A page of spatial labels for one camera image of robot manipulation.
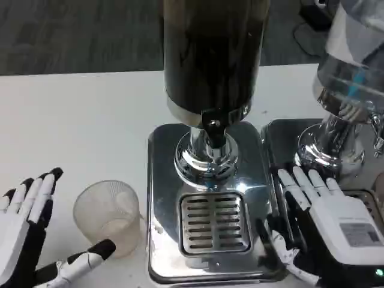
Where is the drink dispenser with clear tank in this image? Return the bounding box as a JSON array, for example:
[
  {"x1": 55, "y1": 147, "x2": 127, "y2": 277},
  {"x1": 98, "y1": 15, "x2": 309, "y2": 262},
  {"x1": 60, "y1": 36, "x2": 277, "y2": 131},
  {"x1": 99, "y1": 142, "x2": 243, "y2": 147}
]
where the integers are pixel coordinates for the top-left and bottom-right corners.
[{"x1": 293, "y1": 0, "x2": 384, "y2": 181}]

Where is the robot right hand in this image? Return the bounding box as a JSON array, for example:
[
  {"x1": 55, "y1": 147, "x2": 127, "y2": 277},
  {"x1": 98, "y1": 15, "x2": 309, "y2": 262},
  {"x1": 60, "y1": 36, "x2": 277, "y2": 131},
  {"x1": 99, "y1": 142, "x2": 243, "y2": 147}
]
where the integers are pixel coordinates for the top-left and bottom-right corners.
[{"x1": 260, "y1": 166, "x2": 384, "y2": 288}]

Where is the drink dispenser with dark tank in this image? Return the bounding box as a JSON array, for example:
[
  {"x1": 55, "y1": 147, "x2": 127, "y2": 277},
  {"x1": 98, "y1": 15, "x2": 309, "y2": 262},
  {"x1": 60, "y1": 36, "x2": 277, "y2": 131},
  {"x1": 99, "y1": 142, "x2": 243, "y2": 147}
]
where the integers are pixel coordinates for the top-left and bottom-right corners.
[{"x1": 161, "y1": 0, "x2": 270, "y2": 193}]

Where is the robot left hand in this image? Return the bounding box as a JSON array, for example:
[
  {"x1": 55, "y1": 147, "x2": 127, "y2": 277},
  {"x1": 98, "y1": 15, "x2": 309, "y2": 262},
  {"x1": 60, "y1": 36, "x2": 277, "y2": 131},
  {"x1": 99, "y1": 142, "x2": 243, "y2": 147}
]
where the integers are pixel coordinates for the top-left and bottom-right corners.
[{"x1": 0, "y1": 167, "x2": 117, "y2": 288}]

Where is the slotted steel drip grid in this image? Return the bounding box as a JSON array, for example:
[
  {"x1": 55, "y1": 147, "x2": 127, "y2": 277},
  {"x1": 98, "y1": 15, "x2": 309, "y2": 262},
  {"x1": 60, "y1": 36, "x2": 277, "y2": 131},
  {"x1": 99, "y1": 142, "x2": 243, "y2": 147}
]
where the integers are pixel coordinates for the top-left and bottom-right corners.
[
  {"x1": 179, "y1": 193, "x2": 252, "y2": 256},
  {"x1": 344, "y1": 188, "x2": 383, "y2": 224}
]

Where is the clear ribbed glass cup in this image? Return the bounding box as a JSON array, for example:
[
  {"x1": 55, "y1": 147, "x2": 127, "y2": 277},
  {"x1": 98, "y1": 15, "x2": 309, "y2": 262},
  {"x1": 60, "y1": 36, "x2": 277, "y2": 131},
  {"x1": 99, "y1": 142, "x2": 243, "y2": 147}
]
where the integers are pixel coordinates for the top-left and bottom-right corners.
[{"x1": 73, "y1": 179, "x2": 147, "y2": 260}]

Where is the steel drip tray base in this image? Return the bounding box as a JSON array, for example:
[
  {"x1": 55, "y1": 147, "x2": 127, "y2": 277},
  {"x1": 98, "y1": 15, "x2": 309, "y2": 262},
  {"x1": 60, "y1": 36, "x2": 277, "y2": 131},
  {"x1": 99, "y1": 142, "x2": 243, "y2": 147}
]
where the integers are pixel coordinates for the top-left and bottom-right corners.
[
  {"x1": 146, "y1": 122, "x2": 286, "y2": 284},
  {"x1": 260, "y1": 119, "x2": 384, "y2": 241}
]

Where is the black dispenser tap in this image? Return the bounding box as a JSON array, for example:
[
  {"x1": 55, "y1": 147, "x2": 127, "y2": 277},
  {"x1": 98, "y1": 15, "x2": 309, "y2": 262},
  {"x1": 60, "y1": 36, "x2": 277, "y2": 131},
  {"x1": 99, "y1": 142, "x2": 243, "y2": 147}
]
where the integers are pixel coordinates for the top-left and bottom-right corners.
[{"x1": 200, "y1": 108, "x2": 230, "y2": 169}]

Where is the black cable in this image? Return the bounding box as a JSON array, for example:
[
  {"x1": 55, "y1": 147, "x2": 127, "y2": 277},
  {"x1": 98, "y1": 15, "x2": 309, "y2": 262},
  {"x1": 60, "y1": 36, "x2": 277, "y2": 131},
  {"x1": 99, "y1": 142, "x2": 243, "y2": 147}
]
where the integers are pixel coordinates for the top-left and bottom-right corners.
[{"x1": 292, "y1": 21, "x2": 329, "y2": 57}]

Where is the black floor device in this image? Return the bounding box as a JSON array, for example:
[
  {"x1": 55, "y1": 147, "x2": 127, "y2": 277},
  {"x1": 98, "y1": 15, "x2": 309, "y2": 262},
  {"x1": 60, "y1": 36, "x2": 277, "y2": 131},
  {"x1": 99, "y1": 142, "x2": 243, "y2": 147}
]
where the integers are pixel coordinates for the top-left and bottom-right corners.
[{"x1": 299, "y1": 0, "x2": 343, "y2": 26}]

